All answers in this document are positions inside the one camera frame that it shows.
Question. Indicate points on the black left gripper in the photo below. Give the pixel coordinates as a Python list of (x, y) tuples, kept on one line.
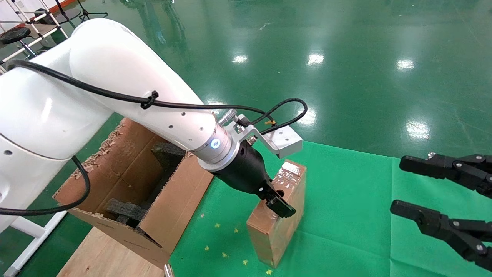
[(246, 173)]

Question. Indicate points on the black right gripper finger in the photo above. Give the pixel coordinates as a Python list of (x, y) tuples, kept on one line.
[(430, 167), (434, 223)]

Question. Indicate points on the small taped cardboard box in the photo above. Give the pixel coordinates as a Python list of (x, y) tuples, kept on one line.
[(275, 234)]

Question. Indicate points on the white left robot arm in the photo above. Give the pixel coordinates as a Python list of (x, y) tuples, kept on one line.
[(96, 69)]

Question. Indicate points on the large open cardboard carton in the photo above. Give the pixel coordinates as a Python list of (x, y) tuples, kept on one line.
[(180, 207)]

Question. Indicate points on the green cloth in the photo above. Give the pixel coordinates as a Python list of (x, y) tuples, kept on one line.
[(346, 215)]

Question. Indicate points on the black foam block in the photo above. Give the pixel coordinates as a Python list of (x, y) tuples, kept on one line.
[(169, 154), (125, 211)]

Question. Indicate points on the wooden board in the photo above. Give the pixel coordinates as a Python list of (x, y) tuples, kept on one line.
[(100, 259)]

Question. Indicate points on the black tripod stand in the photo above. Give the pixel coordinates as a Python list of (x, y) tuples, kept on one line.
[(94, 14)]

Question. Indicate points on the black round stand base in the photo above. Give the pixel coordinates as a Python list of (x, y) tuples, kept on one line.
[(61, 15)]

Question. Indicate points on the white tube rack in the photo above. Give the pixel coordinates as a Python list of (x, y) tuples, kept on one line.
[(38, 34)]

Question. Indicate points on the black round stool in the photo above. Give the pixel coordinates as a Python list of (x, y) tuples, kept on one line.
[(15, 34)]

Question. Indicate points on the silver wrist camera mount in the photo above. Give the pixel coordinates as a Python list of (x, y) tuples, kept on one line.
[(284, 142)]

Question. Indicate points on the white metal frame leg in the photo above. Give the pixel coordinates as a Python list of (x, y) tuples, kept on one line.
[(27, 231)]

